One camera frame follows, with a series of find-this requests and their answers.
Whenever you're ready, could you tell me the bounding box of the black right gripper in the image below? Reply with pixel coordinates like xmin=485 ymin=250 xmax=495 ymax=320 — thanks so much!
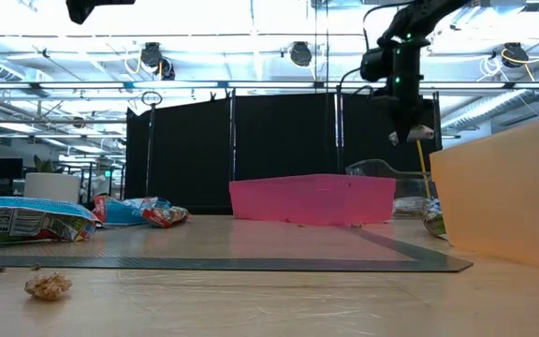
xmin=381 ymin=45 xmax=434 ymax=144

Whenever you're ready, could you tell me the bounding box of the loose granola chunk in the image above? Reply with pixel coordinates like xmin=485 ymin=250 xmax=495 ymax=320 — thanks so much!
xmin=23 ymin=271 xmax=74 ymax=301

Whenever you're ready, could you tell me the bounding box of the black partition panel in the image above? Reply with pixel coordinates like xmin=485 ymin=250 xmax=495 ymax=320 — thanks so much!
xmin=339 ymin=91 xmax=443 ymax=188
xmin=232 ymin=92 xmax=341 ymax=178
xmin=125 ymin=96 xmax=234 ymax=214

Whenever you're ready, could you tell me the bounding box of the clear plastic tray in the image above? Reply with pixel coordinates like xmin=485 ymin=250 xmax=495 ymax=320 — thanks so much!
xmin=343 ymin=158 xmax=434 ymax=219

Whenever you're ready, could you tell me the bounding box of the pink plastic tray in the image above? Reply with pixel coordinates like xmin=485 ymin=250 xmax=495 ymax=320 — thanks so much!
xmin=228 ymin=173 xmax=398 ymax=228

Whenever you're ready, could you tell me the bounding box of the orange plastic tray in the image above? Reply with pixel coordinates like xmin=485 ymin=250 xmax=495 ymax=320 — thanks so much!
xmin=429 ymin=112 xmax=539 ymax=275

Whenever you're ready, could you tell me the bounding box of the black computer monitor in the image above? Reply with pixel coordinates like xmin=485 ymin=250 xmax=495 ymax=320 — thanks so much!
xmin=0 ymin=157 xmax=25 ymax=182

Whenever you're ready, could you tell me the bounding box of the small plant in white pot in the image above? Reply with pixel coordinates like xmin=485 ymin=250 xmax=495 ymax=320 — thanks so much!
xmin=23 ymin=154 xmax=82 ymax=205

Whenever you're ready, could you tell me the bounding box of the clear mat with black border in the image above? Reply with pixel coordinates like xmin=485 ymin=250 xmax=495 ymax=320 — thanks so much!
xmin=0 ymin=215 xmax=474 ymax=273

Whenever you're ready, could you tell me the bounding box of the yellow hanging cable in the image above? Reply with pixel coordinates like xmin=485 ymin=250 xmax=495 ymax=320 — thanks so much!
xmin=415 ymin=139 xmax=432 ymax=201

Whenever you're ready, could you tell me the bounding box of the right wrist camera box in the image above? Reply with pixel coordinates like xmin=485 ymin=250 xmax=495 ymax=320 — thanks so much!
xmin=360 ymin=46 xmax=395 ymax=83

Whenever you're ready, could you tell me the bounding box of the black ceiling cord reel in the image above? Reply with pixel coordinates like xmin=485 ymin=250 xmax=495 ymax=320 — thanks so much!
xmin=139 ymin=41 xmax=164 ymax=69
xmin=289 ymin=40 xmax=313 ymax=67
xmin=156 ymin=56 xmax=177 ymax=81
xmin=502 ymin=41 xmax=530 ymax=69

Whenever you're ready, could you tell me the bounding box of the thin pole with ring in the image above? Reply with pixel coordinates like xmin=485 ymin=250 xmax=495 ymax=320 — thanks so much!
xmin=140 ymin=90 xmax=164 ymax=198

